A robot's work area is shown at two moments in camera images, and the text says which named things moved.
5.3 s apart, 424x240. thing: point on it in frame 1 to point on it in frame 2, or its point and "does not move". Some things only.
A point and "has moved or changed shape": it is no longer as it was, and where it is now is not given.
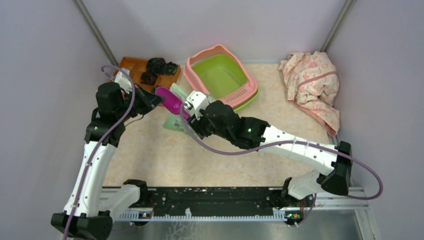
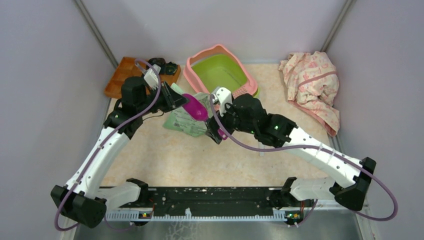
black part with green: [170, 68] does not move
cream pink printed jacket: [312, 84] does not move
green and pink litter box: [218, 73] does not move
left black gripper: [149, 100] to [172, 99]
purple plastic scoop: [171, 102] has moved or changed shape
